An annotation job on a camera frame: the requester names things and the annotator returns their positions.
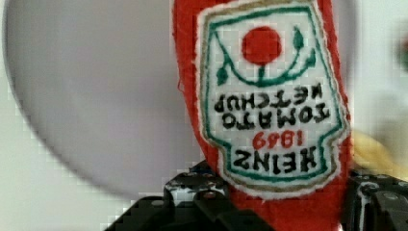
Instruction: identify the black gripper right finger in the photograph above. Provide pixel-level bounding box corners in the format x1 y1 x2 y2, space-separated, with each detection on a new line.
341 171 408 231

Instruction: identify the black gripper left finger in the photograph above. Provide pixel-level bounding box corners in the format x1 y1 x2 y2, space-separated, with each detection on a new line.
105 161 274 231

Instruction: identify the red felt ketchup bottle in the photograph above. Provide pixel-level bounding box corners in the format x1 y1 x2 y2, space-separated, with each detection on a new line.
172 0 351 231

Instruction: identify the yellow felt banana toy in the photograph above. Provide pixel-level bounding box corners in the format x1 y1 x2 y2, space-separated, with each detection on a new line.
351 130 408 180

